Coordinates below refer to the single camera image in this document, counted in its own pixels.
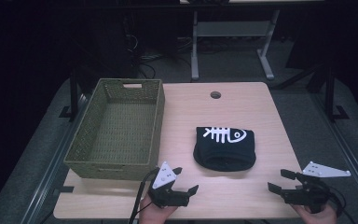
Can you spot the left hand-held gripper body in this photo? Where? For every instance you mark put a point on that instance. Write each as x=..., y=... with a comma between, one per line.
x=167, y=197

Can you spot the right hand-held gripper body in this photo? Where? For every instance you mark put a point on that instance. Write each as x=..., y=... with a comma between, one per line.
x=310, y=194

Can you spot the black cloth fishbone print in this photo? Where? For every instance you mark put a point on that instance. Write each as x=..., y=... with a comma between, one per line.
x=223, y=154

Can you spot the green woven basket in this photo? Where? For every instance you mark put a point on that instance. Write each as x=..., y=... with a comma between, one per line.
x=121, y=130

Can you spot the person's left hand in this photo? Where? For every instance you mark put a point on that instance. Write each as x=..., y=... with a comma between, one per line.
x=155, y=215

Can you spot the person's right hand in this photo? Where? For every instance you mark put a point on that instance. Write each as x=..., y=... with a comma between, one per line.
x=318, y=217

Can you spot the black metal stand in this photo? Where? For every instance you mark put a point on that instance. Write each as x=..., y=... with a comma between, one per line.
x=330, y=93
x=73, y=93

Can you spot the aluminium rail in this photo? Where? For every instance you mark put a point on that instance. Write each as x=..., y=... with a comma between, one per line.
x=52, y=168
x=348, y=155

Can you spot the black table bracket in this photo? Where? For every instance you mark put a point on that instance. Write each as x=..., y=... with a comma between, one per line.
x=63, y=189

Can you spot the white metal desk frame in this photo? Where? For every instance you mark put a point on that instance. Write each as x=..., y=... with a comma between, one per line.
x=233, y=29

